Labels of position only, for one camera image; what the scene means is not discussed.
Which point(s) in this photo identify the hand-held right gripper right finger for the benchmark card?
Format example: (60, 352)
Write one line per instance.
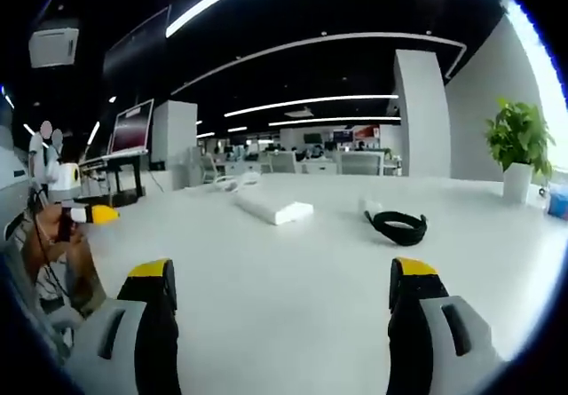
(412, 324)

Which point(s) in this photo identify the black standing desk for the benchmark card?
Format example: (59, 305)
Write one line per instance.
(117, 177)

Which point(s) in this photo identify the long ceiling light strip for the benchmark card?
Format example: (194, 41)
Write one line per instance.
(310, 102)

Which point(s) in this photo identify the large monitor screen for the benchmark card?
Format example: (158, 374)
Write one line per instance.
(131, 128)

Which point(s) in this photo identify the white power strip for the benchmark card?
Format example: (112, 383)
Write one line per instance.
(275, 209)

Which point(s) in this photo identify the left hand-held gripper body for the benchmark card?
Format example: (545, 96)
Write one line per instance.
(64, 179)

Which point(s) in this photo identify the white desk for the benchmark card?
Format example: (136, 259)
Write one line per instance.
(284, 279)

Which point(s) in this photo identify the ceiling air conditioner unit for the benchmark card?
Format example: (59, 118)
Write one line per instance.
(53, 44)

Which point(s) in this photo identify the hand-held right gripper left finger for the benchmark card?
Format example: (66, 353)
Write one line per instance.
(151, 324)

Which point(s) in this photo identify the green plant in white pot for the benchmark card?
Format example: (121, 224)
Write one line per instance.
(517, 182)

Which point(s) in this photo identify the blue box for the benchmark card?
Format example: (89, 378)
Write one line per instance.
(558, 202)

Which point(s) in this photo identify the person's left hand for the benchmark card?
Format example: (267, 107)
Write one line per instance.
(51, 224)

